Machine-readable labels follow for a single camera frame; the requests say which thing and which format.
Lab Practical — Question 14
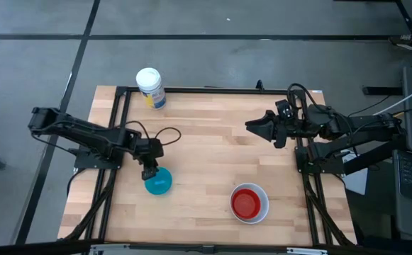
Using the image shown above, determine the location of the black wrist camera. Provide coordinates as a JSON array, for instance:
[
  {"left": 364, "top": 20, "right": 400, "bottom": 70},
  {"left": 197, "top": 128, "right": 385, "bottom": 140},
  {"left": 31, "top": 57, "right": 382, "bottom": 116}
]
[
  {"left": 275, "top": 99, "right": 296, "bottom": 118},
  {"left": 149, "top": 137, "right": 165, "bottom": 159}
]

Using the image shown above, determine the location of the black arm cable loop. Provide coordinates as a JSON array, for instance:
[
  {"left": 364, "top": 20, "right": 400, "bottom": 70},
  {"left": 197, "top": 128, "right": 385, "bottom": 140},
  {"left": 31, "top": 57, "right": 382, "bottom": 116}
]
[
  {"left": 286, "top": 82, "right": 322, "bottom": 111},
  {"left": 154, "top": 127, "right": 182, "bottom": 147},
  {"left": 125, "top": 120, "right": 152, "bottom": 141}
]

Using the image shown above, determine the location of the person's shoe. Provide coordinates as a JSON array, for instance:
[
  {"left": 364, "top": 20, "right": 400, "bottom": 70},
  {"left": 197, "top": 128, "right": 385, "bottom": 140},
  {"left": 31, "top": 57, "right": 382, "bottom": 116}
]
[{"left": 389, "top": 33, "right": 412, "bottom": 51}]

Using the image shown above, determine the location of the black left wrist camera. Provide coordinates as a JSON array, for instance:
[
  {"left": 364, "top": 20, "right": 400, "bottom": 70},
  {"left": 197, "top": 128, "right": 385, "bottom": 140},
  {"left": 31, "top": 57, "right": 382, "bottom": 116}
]
[{"left": 149, "top": 137, "right": 165, "bottom": 159}]

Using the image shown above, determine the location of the white paper sheet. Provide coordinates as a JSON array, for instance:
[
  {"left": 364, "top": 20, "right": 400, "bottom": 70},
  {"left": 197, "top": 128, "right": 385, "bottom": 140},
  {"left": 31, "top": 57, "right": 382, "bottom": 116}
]
[{"left": 340, "top": 151, "right": 369, "bottom": 196}]

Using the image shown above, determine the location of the red plastic bowl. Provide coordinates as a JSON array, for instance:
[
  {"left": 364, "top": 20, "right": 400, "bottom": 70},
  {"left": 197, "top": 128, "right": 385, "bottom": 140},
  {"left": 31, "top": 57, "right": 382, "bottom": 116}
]
[{"left": 231, "top": 188, "right": 262, "bottom": 220}]

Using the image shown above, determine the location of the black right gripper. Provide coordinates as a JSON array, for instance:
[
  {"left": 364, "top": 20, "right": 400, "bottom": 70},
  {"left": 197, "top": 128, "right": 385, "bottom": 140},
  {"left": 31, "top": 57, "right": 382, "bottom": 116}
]
[{"left": 245, "top": 110, "right": 304, "bottom": 149}]

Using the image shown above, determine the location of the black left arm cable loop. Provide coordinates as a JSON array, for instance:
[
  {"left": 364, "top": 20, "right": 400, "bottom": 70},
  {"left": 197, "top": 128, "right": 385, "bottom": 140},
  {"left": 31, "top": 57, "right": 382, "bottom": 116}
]
[
  {"left": 125, "top": 120, "right": 152, "bottom": 141},
  {"left": 154, "top": 127, "right": 182, "bottom": 147}
]

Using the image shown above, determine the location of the black furniture foot bar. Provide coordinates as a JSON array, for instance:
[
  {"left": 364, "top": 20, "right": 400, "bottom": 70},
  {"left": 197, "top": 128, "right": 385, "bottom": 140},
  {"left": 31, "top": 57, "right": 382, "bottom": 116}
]
[{"left": 361, "top": 86, "right": 403, "bottom": 96}]

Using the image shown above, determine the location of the white plastic bowl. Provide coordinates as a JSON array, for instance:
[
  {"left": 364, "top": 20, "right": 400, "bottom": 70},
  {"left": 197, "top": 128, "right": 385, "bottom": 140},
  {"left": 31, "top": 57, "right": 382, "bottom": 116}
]
[{"left": 229, "top": 182, "right": 270, "bottom": 225}]

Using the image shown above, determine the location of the black right arm cable loop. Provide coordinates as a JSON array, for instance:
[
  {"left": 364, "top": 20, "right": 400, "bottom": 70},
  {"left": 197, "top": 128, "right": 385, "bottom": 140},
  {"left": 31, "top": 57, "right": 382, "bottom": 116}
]
[{"left": 286, "top": 82, "right": 322, "bottom": 111}]

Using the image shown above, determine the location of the black aluminium table frame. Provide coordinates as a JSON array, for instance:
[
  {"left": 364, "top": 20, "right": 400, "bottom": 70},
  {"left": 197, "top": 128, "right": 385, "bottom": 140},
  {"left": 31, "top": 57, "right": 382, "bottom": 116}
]
[{"left": 58, "top": 86, "right": 357, "bottom": 249}]

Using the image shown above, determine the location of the white disinfecting wipes canister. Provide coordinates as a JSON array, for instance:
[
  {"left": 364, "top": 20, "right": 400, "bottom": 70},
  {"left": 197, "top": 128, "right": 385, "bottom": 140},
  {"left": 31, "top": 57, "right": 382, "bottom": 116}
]
[{"left": 135, "top": 67, "right": 167, "bottom": 111}]

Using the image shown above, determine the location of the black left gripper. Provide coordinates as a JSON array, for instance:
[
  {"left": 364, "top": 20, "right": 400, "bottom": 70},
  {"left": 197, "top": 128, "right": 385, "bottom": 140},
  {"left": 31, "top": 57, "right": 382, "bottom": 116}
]
[{"left": 133, "top": 139, "right": 160, "bottom": 181}]

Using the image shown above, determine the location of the white cable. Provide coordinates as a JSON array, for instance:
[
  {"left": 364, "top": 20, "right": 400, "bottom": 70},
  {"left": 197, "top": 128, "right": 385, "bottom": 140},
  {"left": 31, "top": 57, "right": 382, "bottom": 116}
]
[{"left": 372, "top": 81, "right": 412, "bottom": 117}]

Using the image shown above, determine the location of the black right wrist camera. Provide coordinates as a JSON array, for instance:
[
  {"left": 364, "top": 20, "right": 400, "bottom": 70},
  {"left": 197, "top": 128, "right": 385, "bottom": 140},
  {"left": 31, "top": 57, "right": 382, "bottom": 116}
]
[{"left": 275, "top": 99, "right": 296, "bottom": 118}]

